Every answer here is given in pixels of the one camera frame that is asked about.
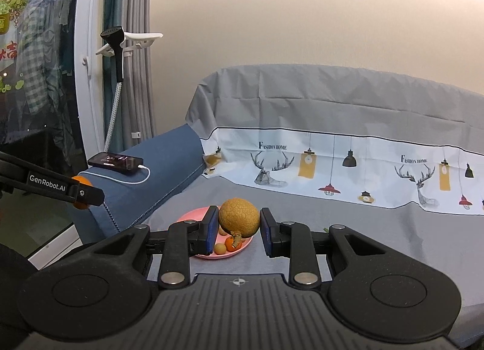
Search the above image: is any white charging cable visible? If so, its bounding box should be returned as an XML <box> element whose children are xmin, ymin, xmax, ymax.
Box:
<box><xmin>77</xmin><ymin>163</ymin><xmax>151</xmax><ymax>185</ymax></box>

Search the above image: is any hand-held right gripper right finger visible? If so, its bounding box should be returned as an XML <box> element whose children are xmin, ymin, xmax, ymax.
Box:
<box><xmin>259</xmin><ymin>207</ymin><xmax>396</xmax><ymax>290</ymax></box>

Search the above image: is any grey printed sofa cover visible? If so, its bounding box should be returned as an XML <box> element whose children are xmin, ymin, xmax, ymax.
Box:
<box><xmin>144</xmin><ymin>64</ymin><xmax>484</xmax><ymax>350</ymax></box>

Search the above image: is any black smartphone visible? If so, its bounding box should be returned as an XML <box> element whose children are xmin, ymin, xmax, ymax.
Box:
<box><xmin>88</xmin><ymin>152</ymin><xmax>145</xmax><ymax>175</ymax></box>

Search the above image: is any black garment steamer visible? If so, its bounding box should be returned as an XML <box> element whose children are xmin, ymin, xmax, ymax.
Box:
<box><xmin>100</xmin><ymin>25</ymin><xmax>126</xmax><ymax>156</ymax></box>

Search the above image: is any yellow loquat with stem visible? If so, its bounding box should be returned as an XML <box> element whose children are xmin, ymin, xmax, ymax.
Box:
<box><xmin>218</xmin><ymin>198</ymin><xmax>261</xmax><ymax>251</ymax></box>

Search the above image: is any plaid shirt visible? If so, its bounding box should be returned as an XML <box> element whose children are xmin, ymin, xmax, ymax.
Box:
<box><xmin>17</xmin><ymin>0</ymin><xmax>74</xmax><ymax>139</ymax></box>

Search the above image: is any pink plate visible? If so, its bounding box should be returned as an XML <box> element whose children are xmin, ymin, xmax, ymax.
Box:
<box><xmin>177</xmin><ymin>206</ymin><xmax>254</xmax><ymax>260</ymax></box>

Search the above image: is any blue sofa armrest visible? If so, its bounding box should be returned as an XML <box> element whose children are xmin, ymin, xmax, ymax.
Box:
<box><xmin>67</xmin><ymin>124</ymin><xmax>205</xmax><ymax>245</ymax></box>

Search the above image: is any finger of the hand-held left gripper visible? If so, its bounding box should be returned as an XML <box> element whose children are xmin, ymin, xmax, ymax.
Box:
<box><xmin>0</xmin><ymin>151</ymin><xmax>105</xmax><ymax>208</ymax></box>

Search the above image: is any grey curtain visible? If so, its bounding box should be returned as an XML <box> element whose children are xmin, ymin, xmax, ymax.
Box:
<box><xmin>121</xmin><ymin>0</ymin><xmax>156</xmax><ymax>146</ymax></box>

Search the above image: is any white framed glass door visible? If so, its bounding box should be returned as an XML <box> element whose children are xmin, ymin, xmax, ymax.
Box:
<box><xmin>0</xmin><ymin>0</ymin><xmax>106</xmax><ymax>271</ymax></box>

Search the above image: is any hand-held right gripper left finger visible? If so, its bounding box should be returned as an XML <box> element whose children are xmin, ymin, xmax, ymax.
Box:
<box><xmin>89</xmin><ymin>205</ymin><xmax>220</xmax><ymax>290</ymax></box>

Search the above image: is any white hanger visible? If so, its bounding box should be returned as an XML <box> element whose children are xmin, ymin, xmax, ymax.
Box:
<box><xmin>94</xmin><ymin>31</ymin><xmax>164</xmax><ymax>56</ymax></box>

